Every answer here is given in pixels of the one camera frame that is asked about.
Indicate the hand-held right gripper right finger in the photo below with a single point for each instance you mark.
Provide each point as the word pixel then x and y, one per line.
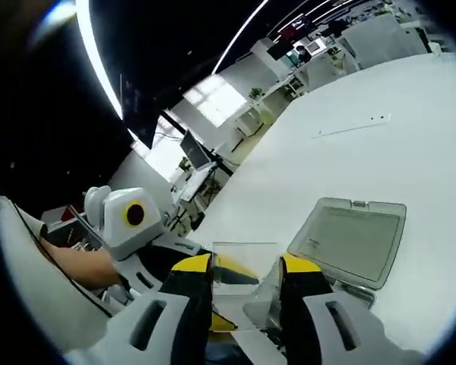
pixel 308 283

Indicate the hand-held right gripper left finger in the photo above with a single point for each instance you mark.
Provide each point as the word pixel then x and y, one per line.
pixel 190 289

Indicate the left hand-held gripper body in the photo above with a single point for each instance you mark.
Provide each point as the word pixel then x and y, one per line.
pixel 114 228

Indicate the transparent grey guide fixture box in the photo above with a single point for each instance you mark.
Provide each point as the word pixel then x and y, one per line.
pixel 349 239

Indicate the clear plastic divider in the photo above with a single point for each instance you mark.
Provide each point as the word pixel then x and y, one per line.
pixel 247 251

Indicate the white standing desk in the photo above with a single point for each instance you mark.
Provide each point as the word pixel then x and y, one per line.
pixel 197 182

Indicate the small green potted plant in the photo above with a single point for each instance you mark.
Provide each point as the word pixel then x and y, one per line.
pixel 185 164

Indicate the operator arm in grey sleeve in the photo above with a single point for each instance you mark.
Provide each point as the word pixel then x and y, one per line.
pixel 34 289

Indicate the black computer monitor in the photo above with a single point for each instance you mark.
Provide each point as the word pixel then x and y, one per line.
pixel 194 148

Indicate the large black hanging screen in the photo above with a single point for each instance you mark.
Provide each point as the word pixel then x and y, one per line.
pixel 138 114

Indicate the white low cabinet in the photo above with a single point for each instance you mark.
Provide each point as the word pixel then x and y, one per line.
pixel 251 121

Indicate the bright window with blinds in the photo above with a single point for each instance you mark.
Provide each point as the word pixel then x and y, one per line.
pixel 216 99

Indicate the white desk partition panel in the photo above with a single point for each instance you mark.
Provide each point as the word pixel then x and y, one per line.
pixel 384 42

